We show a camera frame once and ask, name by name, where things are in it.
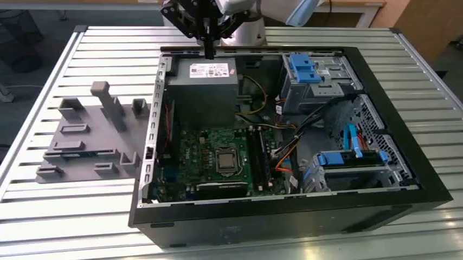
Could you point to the grey metal stand foot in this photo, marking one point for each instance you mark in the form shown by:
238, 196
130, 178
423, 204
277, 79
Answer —
5, 94

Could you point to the black open PC case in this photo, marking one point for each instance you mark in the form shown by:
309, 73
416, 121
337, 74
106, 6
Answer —
252, 222

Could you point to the CPU socket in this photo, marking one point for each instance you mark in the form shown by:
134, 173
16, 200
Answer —
226, 171

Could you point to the metal disk bay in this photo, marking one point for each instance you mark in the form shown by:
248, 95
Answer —
357, 169

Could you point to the grey power supply unit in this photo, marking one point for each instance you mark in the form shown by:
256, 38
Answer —
201, 97

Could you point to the white frame wooden desk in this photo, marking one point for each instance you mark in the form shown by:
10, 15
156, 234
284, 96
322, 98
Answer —
366, 16

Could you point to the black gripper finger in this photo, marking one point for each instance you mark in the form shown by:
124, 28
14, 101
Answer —
176, 20
230, 25

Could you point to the silver CPU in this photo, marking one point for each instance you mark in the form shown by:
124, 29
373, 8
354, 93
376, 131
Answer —
226, 159

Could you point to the grey parts rack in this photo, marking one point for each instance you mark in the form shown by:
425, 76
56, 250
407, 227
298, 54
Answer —
89, 122

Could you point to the hard disk in blue carrier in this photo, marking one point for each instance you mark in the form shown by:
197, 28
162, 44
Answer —
332, 159

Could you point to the metal optical drive cage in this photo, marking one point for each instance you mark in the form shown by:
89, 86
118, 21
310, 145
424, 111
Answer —
325, 90

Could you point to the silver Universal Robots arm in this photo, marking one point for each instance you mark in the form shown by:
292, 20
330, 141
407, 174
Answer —
249, 32

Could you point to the blue plastic drive latch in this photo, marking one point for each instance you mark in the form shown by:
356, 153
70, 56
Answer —
302, 70

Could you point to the wooden cabinet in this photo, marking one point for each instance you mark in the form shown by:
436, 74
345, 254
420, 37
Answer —
427, 27

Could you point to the black mesh waste bin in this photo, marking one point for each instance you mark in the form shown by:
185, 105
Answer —
17, 40

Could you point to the black graphics card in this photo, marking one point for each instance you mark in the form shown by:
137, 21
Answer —
220, 190

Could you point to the green motherboard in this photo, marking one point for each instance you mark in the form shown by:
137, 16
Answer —
193, 165

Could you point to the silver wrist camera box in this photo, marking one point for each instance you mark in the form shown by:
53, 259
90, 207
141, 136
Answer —
230, 6

